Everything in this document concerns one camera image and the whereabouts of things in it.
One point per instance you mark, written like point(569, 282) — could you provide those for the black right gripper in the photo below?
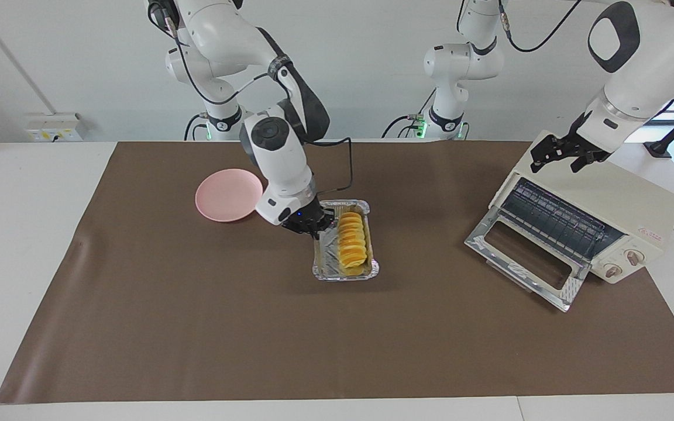
point(308, 219)

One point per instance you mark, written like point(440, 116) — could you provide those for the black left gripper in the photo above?
point(583, 143)

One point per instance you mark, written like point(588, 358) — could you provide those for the yellow spiral bread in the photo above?
point(353, 240)

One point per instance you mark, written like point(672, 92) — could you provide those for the aluminium foil tray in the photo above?
point(328, 263)

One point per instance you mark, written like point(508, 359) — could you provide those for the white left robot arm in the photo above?
point(647, 52)

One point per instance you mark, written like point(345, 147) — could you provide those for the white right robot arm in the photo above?
point(278, 158)

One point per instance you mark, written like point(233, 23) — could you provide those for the metal oven rack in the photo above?
point(547, 216)

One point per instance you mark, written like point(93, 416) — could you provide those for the cream toaster oven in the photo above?
point(618, 199)

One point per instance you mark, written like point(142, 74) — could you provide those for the cream oven knob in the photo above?
point(612, 270)
point(634, 256)

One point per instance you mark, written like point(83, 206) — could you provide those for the silver glass oven door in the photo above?
point(571, 292)

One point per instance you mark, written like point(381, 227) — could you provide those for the pink round plate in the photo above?
point(226, 196)

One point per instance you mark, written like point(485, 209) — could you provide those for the brown table mat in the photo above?
point(343, 327)

